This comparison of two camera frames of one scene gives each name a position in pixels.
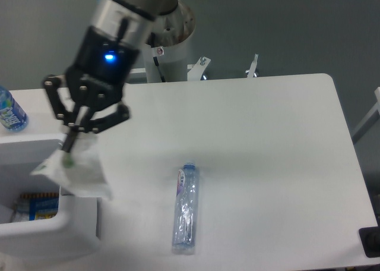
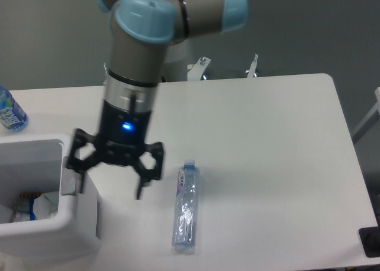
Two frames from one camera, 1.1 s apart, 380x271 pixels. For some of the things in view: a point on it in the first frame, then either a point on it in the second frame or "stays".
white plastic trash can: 72,234 stays
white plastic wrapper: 79,171 → 46,206
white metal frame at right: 370,120 stays
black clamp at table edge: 370,237 stays
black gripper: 95,80 → 121,139
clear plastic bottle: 186,208 stays
